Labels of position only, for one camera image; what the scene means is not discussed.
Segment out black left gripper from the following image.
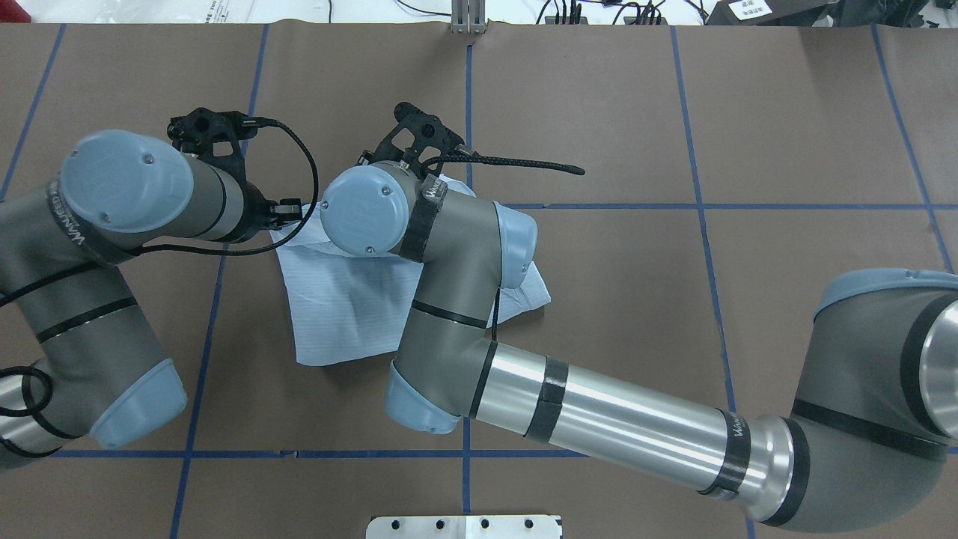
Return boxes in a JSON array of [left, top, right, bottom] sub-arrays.
[[237, 182, 302, 243]]

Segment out light blue button shirt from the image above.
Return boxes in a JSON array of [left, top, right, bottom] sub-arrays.
[[278, 165, 549, 366]]

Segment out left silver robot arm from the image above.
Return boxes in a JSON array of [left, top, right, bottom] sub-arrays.
[[2, 129, 302, 471]]

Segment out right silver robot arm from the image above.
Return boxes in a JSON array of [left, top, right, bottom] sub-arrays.
[[309, 163, 956, 538]]

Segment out clear plastic bag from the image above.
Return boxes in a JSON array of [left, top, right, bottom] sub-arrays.
[[97, 0, 263, 25]]

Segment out brown paper table cover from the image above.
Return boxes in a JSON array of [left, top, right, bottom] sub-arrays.
[[2, 20, 956, 538]]

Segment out black box with label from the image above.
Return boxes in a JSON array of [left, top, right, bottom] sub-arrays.
[[705, 1, 839, 27]]

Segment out aluminium frame post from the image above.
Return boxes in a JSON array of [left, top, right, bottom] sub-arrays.
[[451, 0, 488, 35]]

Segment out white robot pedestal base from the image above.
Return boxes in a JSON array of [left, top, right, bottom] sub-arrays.
[[365, 514, 564, 538]]

